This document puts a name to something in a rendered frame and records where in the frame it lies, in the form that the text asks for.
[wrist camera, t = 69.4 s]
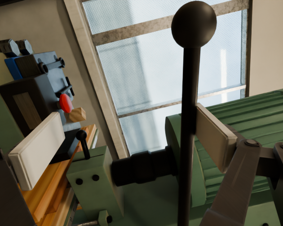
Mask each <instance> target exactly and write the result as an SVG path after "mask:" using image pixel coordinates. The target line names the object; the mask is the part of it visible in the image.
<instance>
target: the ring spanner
mask: <svg viewBox="0 0 283 226"><path fill-rule="evenodd" d="M59 66H61V67H62V68H65V62H64V60H63V59H62V58H61V57H60V58H59V59H58V61H57V62H54V63H50V64H47V65H46V64H45V63H43V62H40V63H39V69H40V71H41V73H42V74H43V73H45V74H47V75H48V74H49V70H52V69H54V68H57V67H59ZM43 67H44V69H45V71H44V69H43Z"/></svg>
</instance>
